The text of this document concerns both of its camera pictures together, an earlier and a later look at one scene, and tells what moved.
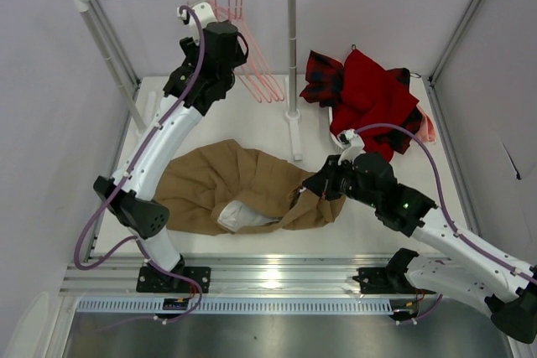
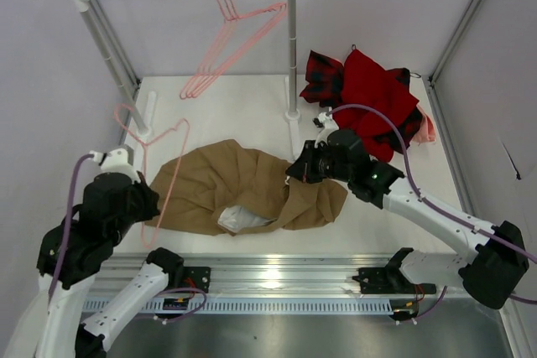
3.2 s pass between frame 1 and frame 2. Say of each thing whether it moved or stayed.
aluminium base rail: stayed
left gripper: moved
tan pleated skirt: stayed
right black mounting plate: stayed
